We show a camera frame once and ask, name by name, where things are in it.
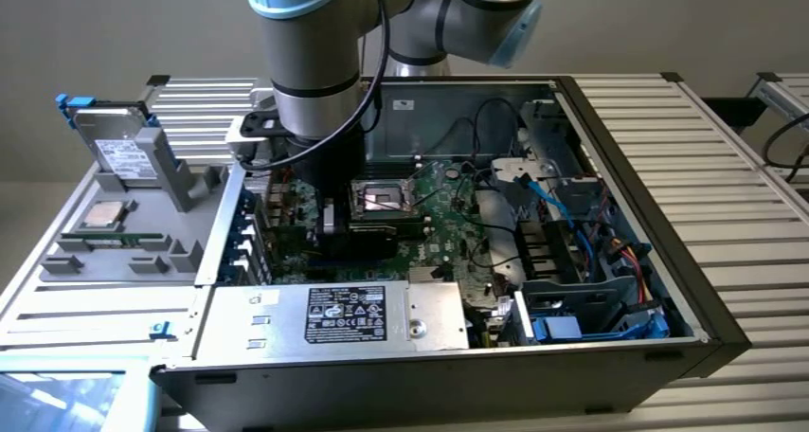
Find green RAM stick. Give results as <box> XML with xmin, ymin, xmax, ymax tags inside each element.
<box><xmin>61</xmin><ymin>232</ymin><xmax>165</xmax><ymax>246</ymax></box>

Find black open PC case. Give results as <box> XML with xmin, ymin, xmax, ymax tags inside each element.
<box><xmin>150</xmin><ymin>74</ymin><xmax>753</xmax><ymax>432</ymax></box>

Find green motherboard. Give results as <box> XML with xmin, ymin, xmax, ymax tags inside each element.
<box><xmin>243</xmin><ymin>159</ymin><xmax>526</xmax><ymax>313</ymax></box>

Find grey disk bay cage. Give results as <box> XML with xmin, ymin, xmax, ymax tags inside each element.
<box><xmin>514</xmin><ymin>175</ymin><xmax>681</xmax><ymax>346</ymax></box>

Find hard disk with blue rails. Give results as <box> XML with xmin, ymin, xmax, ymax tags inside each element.
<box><xmin>55</xmin><ymin>94</ymin><xmax>165</xmax><ymax>180</ymax></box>

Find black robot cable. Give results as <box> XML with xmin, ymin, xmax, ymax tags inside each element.
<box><xmin>238</xmin><ymin>0</ymin><xmax>390</xmax><ymax>171</ymax></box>

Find blue-framed clear panel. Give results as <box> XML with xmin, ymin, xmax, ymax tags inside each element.
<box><xmin>0</xmin><ymin>354</ymin><xmax>159</xmax><ymax>432</ymax></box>

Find blue disk caddy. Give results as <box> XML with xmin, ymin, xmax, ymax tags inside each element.
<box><xmin>530</xmin><ymin>308</ymin><xmax>673</xmax><ymax>344</ymax></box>

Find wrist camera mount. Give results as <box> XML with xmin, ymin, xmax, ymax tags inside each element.
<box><xmin>226</xmin><ymin>109</ymin><xmax>287</xmax><ymax>168</ymax></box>

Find grey plastic air duct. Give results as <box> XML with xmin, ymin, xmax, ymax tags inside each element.
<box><xmin>474</xmin><ymin>189</ymin><xmax>528</xmax><ymax>282</ymax></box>

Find white drive latch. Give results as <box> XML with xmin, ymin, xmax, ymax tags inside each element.
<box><xmin>488</xmin><ymin>155</ymin><xmax>561</xmax><ymax>183</ymax></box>

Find black RAM slots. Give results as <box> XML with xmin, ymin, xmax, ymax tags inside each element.
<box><xmin>361</xmin><ymin>162</ymin><xmax>424</xmax><ymax>180</ymax></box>

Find black looped cable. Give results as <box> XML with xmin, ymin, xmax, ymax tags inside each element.
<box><xmin>763</xmin><ymin>112</ymin><xmax>809</xmax><ymax>183</ymax></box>

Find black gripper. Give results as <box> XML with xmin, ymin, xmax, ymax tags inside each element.
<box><xmin>283</xmin><ymin>132</ymin><xmax>369</xmax><ymax>238</ymax></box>

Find red and yellow power wires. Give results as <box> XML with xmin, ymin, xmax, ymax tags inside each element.
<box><xmin>604</xmin><ymin>236</ymin><xmax>655</xmax><ymax>310</ymax></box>

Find aluminium profile frame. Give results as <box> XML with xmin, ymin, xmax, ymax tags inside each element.
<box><xmin>748</xmin><ymin>71</ymin><xmax>809</xmax><ymax>137</ymax></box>

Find thin black case wire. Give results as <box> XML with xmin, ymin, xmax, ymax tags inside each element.
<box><xmin>472</xmin><ymin>96</ymin><xmax>528</xmax><ymax>161</ymax></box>

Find grey parts rack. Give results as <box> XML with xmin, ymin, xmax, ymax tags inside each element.
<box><xmin>38</xmin><ymin>127</ymin><xmax>233</xmax><ymax>284</ymax></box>

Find blue SATA wire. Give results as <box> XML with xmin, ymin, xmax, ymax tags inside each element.
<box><xmin>516</xmin><ymin>174</ymin><xmax>600</xmax><ymax>281</ymax></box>

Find black fan shroud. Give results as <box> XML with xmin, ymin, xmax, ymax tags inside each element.
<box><xmin>516</xmin><ymin>219</ymin><xmax>587</xmax><ymax>284</ymax></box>

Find CPU socket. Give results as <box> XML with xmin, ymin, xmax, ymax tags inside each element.
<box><xmin>349</xmin><ymin>176</ymin><xmax>420</xmax><ymax>216</ymax></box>

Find silver CPU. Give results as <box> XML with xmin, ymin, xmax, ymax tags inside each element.
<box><xmin>85</xmin><ymin>202</ymin><xmax>129</xmax><ymax>229</ymax></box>

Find silver power supply unit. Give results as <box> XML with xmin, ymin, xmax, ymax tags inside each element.
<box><xmin>193</xmin><ymin>279</ymin><xmax>473</xmax><ymax>360</ymax></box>

